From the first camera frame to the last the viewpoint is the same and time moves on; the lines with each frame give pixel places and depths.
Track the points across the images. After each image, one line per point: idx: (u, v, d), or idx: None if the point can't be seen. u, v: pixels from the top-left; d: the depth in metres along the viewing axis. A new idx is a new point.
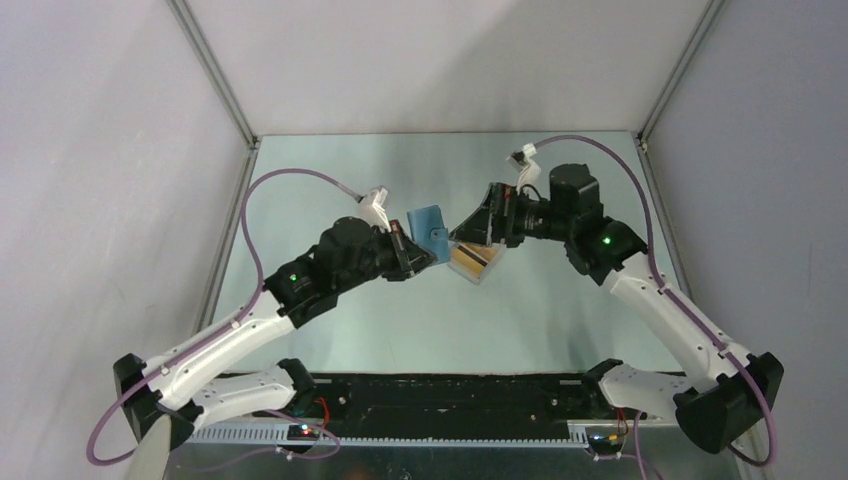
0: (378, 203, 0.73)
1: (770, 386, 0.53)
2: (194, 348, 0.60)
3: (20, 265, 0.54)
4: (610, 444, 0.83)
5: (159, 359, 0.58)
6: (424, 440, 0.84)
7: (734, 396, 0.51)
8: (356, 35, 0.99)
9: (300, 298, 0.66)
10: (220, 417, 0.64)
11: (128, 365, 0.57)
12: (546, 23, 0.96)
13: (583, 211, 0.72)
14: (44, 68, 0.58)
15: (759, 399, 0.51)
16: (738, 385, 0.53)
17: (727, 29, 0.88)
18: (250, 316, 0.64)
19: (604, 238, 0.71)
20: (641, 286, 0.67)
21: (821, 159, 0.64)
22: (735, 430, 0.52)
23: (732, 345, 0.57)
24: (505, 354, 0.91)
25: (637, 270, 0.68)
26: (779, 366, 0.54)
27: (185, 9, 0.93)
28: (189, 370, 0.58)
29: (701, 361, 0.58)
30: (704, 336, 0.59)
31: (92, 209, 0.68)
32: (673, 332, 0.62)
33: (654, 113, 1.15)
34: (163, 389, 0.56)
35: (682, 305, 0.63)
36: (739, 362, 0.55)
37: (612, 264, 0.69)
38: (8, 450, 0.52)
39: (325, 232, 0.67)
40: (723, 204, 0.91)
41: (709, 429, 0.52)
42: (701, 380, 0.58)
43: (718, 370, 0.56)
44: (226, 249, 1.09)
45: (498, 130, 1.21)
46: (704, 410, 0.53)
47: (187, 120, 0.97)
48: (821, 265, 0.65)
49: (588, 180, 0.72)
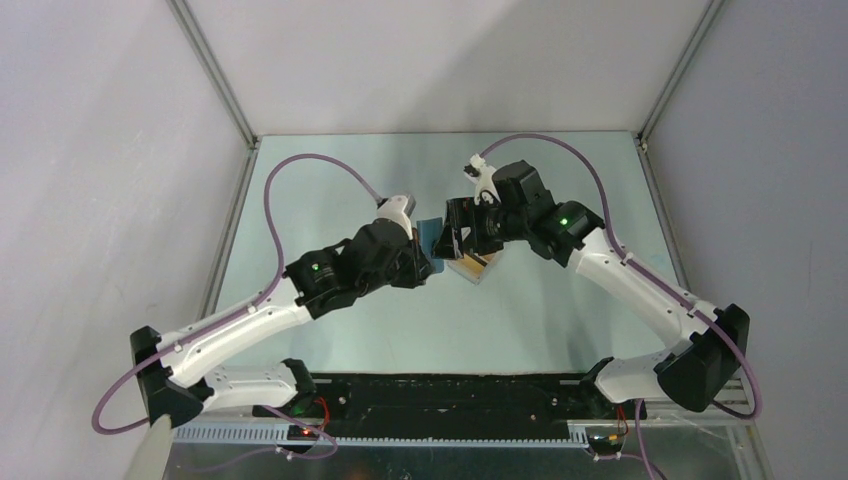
0: (402, 209, 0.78)
1: (739, 335, 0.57)
2: (208, 328, 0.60)
3: (20, 261, 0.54)
4: (610, 444, 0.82)
5: (174, 335, 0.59)
6: (424, 440, 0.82)
7: (709, 353, 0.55)
8: (357, 36, 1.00)
9: (320, 288, 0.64)
10: (226, 401, 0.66)
11: (145, 338, 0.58)
12: (547, 24, 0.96)
13: (531, 199, 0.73)
14: (45, 66, 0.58)
15: (732, 350, 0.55)
16: (711, 342, 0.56)
17: (726, 30, 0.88)
18: (267, 301, 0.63)
19: (561, 219, 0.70)
20: (605, 261, 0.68)
21: (820, 157, 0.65)
22: (715, 381, 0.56)
23: (699, 303, 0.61)
24: (505, 354, 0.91)
25: (598, 244, 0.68)
26: (743, 314, 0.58)
27: (185, 9, 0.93)
28: (201, 351, 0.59)
29: (674, 325, 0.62)
30: (671, 298, 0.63)
31: (91, 208, 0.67)
32: (644, 301, 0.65)
33: (654, 113, 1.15)
34: (174, 366, 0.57)
35: (645, 272, 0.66)
36: (708, 318, 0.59)
37: (573, 244, 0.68)
38: (7, 448, 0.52)
39: (362, 228, 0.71)
40: (723, 204, 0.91)
41: (694, 387, 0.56)
42: (678, 345, 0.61)
43: (690, 330, 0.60)
44: (226, 249, 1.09)
45: (499, 130, 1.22)
46: (686, 371, 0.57)
47: (187, 119, 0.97)
48: (820, 263, 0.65)
49: (528, 171, 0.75)
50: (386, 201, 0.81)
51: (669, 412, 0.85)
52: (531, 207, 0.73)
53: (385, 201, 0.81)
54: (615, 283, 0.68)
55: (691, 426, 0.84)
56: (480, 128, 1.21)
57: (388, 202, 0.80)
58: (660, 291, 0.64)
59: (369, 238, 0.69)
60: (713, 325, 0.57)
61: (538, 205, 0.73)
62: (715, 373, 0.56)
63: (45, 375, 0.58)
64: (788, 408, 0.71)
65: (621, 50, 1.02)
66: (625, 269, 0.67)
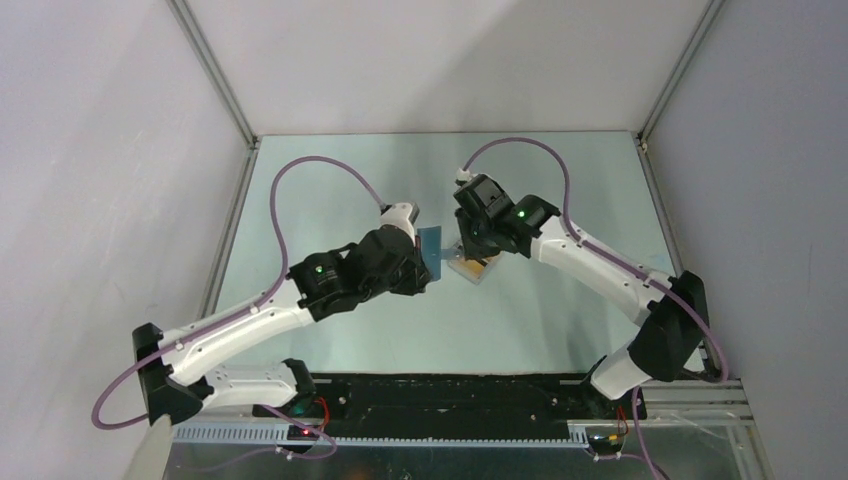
0: (407, 215, 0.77)
1: (695, 298, 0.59)
2: (211, 327, 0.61)
3: (20, 261, 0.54)
4: (610, 444, 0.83)
5: (176, 334, 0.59)
6: (423, 440, 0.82)
7: (666, 319, 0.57)
8: (357, 36, 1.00)
9: (323, 290, 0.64)
10: (225, 400, 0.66)
11: (147, 336, 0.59)
12: (547, 24, 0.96)
13: (488, 203, 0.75)
14: (45, 69, 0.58)
15: (689, 312, 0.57)
16: (669, 307, 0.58)
17: (725, 31, 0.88)
18: (269, 302, 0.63)
19: (519, 212, 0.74)
20: (562, 245, 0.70)
21: (820, 158, 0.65)
22: (680, 347, 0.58)
23: (654, 273, 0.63)
24: (505, 354, 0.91)
25: (554, 231, 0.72)
26: (695, 279, 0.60)
27: (185, 9, 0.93)
28: (201, 350, 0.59)
29: (631, 296, 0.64)
30: (628, 272, 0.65)
31: (92, 209, 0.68)
32: (602, 278, 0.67)
33: (653, 113, 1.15)
34: (175, 364, 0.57)
35: (600, 250, 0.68)
36: (662, 285, 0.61)
37: (533, 233, 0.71)
38: (7, 448, 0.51)
39: (371, 232, 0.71)
40: (722, 204, 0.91)
41: (659, 354, 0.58)
42: (638, 314, 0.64)
43: (646, 299, 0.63)
44: (226, 249, 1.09)
45: (499, 131, 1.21)
46: (648, 338, 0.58)
47: (187, 119, 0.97)
48: (820, 264, 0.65)
49: (478, 178, 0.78)
50: (388, 207, 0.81)
51: (669, 412, 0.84)
52: (489, 211, 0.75)
53: (388, 207, 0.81)
54: (577, 267, 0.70)
55: (691, 426, 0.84)
56: (480, 128, 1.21)
57: (390, 208, 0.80)
58: (615, 266, 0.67)
59: (377, 243, 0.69)
60: (667, 291, 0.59)
61: (496, 205, 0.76)
62: (675, 339, 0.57)
63: (45, 375, 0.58)
64: (789, 410, 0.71)
65: (621, 50, 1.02)
66: (581, 250, 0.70)
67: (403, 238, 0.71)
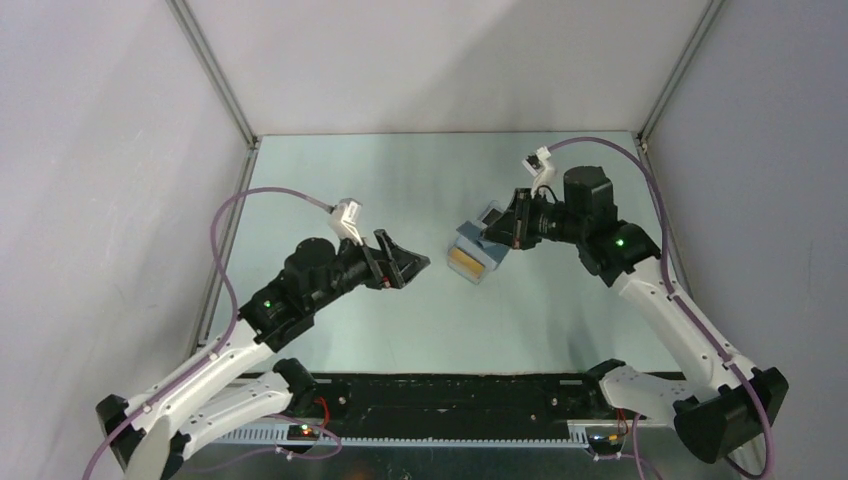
0: (347, 217, 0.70)
1: (773, 400, 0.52)
2: (175, 383, 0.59)
3: (21, 260, 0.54)
4: (610, 444, 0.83)
5: (141, 397, 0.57)
6: (424, 440, 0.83)
7: (732, 407, 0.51)
8: (357, 34, 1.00)
9: (275, 323, 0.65)
10: (217, 433, 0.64)
11: (111, 406, 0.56)
12: (547, 23, 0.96)
13: (597, 211, 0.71)
14: (44, 67, 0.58)
15: (759, 411, 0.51)
16: (739, 397, 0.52)
17: (726, 30, 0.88)
18: (227, 347, 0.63)
19: (618, 239, 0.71)
20: (651, 291, 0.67)
21: (820, 156, 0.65)
22: (734, 440, 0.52)
23: (737, 357, 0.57)
24: (506, 355, 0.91)
25: (648, 273, 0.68)
26: (783, 380, 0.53)
27: (185, 9, 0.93)
28: (171, 406, 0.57)
29: (705, 371, 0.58)
30: (709, 344, 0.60)
31: (91, 208, 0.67)
32: (680, 340, 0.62)
33: (654, 113, 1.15)
34: (147, 426, 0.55)
35: (690, 313, 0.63)
36: (742, 373, 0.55)
37: (622, 266, 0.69)
38: (9, 449, 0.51)
39: (287, 257, 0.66)
40: (723, 203, 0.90)
41: (709, 439, 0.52)
42: (704, 391, 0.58)
43: (720, 381, 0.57)
44: (226, 249, 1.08)
45: (499, 130, 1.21)
46: (704, 419, 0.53)
47: (187, 118, 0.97)
48: (821, 264, 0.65)
49: (602, 180, 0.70)
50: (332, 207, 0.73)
51: None
52: (593, 219, 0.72)
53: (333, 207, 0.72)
54: (658, 318, 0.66)
55: None
56: (480, 128, 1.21)
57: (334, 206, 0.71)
58: (698, 334, 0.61)
59: (295, 263, 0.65)
60: (744, 382, 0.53)
61: (600, 218, 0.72)
62: (736, 431, 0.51)
63: (45, 375, 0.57)
64: (788, 410, 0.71)
65: (621, 49, 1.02)
66: (669, 305, 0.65)
67: (324, 250, 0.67)
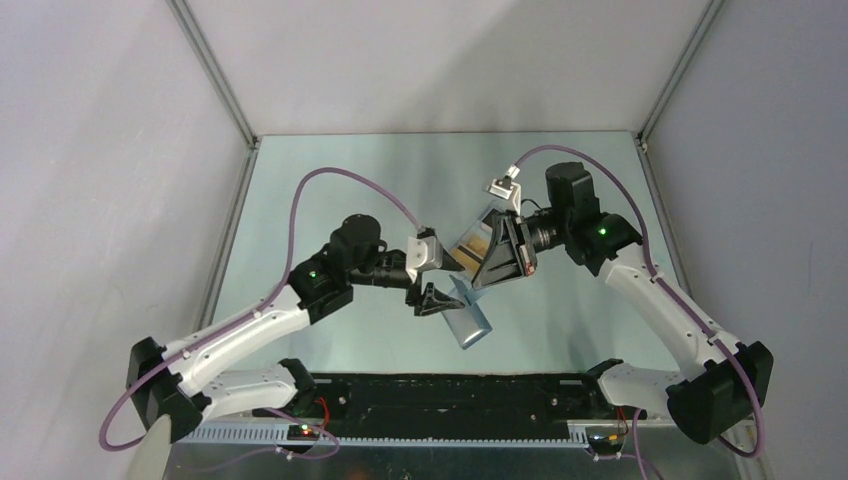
0: (420, 262, 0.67)
1: (759, 374, 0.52)
2: (216, 334, 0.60)
3: (21, 262, 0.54)
4: (610, 444, 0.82)
5: (181, 344, 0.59)
6: (424, 440, 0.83)
7: (719, 380, 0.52)
8: (357, 35, 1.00)
9: (320, 293, 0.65)
10: (229, 406, 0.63)
11: (147, 349, 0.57)
12: (547, 24, 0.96)
13: (578, 204, 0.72)
14: (45, 68, 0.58)
15: (746, 384, 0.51)
16: (726, 371, 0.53)
17: (726, 30, 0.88)
18: (271, 307, 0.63)
19: (600, 229, 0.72)
20: (634, 275, 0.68)
21: (820, 156, 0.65)
22: (724, 417, 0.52)
23: (721, 333, 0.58)
24: (506, 355, 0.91)
25: (630, 259, 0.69)
26: (766, 352, 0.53)
27: (185, 10, 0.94)
28: (208, 356, 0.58)
29: (691, 348, 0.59)
30: (693, 323, 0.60)
31: (91, 208, 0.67)
32: (665, 321, 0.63)
33: (654, 113, 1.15)
34: (183, 372, 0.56)
35: (672, 291, 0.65)
36: (727, 348, 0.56)
37: (606, 253, 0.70)
38: (8, 450, 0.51)
39: (334, 231, 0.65)
40: (723, 203, 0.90)
41: (701, 414, 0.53)
42: (690, 367, 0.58)
43: (705, 356, 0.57)
44: (226, 249, 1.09)
45: (499, 129, 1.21)
46: (694, 394, 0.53)
47: (187, 119, 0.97)
48: (821, 265, 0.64)
49: (582, 173, 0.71)
50: (429, 232, 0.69)
51: None
52: (576, 210, 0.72)
53: (425, 234, 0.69)
54: (644, 302, 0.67)
55: None
56: (479, 129, 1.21)
57: (430, 238, 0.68)
58: (682, 314, 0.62)
59: (341, 237, 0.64)
60: (729, 356, 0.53)
61: (583, 211, 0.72)
62: (725, 405, 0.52)
63: (45, 374, 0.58)
64: (789, 410, 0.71)
65: (621, 49, 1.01)
66: (653, 287, 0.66)
67: (371, 225, 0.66)
